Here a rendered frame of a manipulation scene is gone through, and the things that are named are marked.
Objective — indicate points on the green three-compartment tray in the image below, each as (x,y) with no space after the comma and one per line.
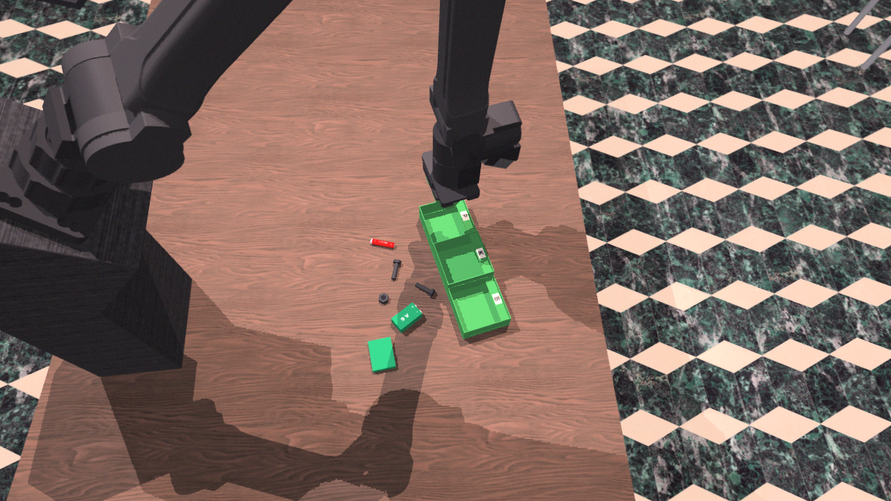
(465,268)

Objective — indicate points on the green 9v battery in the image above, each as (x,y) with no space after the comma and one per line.
(407,317)

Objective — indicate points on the red battery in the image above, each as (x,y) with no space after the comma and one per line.
(382,243)

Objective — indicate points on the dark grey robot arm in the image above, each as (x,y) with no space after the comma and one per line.
(133,93)

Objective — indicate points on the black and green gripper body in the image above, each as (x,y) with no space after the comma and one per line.
(443,181)

